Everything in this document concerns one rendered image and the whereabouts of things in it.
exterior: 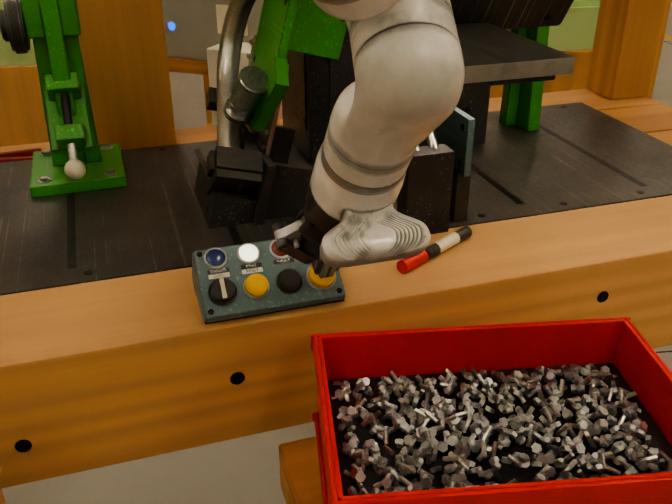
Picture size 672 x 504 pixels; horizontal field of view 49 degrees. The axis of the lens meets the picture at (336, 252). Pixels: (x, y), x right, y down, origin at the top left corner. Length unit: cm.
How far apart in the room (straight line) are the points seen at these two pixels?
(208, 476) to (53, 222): 101
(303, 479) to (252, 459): 119
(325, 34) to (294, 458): 49
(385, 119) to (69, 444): 50
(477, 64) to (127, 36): 64
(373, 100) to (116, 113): 86
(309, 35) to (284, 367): 39
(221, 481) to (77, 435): 108
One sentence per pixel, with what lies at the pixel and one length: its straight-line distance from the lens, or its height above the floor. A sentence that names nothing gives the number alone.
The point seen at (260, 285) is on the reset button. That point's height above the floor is 93.
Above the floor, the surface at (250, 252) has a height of 95.
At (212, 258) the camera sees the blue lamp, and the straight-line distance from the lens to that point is 78.
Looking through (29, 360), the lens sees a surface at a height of 90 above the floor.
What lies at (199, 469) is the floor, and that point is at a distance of 192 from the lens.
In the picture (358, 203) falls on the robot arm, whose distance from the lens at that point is 59.
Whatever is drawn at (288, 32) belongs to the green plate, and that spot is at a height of 114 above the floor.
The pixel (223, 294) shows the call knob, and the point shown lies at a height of 93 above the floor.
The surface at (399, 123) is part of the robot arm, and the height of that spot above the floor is 117.
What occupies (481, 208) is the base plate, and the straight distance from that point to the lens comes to 102.
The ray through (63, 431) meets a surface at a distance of 82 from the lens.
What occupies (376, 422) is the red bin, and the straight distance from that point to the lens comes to 68.
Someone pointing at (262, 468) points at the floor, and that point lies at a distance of 190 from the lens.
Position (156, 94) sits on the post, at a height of 97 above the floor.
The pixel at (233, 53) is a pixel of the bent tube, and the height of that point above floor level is 108.
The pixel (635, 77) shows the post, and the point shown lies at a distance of 166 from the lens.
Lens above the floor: 132
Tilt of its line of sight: 28 degrees down
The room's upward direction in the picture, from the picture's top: straight up
